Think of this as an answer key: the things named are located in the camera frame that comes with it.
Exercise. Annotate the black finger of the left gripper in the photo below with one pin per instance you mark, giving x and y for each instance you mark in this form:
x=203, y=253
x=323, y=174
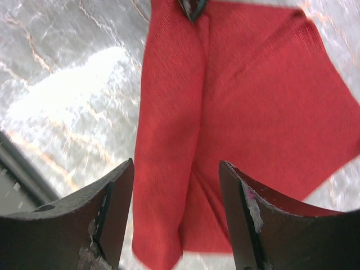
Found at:
x=192, y=8

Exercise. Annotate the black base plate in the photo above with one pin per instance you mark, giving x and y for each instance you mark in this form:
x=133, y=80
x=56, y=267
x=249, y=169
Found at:
x=23, y=189

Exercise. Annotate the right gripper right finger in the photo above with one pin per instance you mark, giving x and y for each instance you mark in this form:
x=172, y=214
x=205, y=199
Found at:
x=269, y=230

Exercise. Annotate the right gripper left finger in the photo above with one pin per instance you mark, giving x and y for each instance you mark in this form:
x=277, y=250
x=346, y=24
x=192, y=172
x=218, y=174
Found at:
x=84, y=230

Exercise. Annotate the dark red cloth napkin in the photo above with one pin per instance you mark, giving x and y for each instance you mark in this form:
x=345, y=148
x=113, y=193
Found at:
x=245, y=83

